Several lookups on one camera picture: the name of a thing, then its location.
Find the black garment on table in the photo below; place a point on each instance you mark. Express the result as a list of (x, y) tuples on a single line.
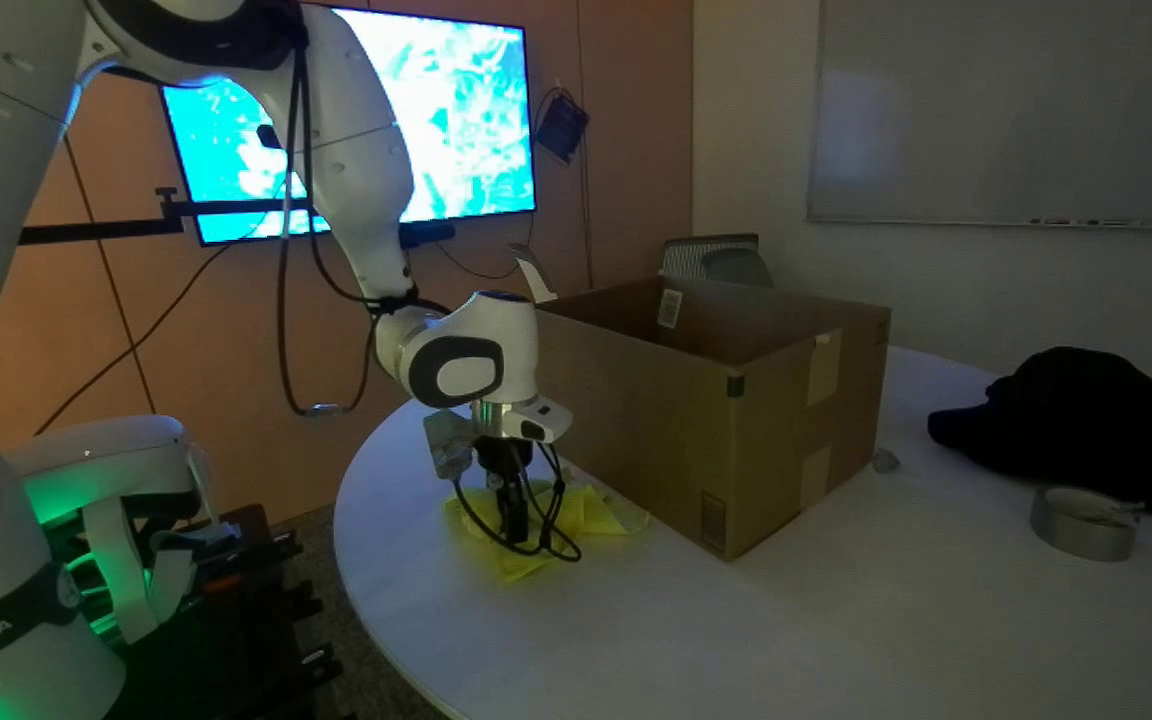
[(1061, 418)]

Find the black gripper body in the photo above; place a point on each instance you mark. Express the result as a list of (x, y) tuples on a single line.
[(504, 463)]

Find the yellow cloth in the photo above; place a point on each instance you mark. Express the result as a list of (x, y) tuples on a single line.
[(557, 530)]

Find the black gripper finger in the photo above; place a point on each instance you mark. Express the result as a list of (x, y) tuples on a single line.
[(522, 521), (504, 518)]

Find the whiteboard on wall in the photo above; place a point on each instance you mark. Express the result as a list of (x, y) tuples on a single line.
[(982, 115)]

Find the open cardboard box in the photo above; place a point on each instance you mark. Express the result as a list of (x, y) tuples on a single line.
[(723, 410)]

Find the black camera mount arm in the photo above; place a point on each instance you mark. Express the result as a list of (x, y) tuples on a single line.
[(173, 217)]

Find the wall mounted monitor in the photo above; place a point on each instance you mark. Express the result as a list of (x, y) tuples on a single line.
[(461, 103)]

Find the grey chair backrest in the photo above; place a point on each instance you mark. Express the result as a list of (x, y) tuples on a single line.
[(719, 256)]

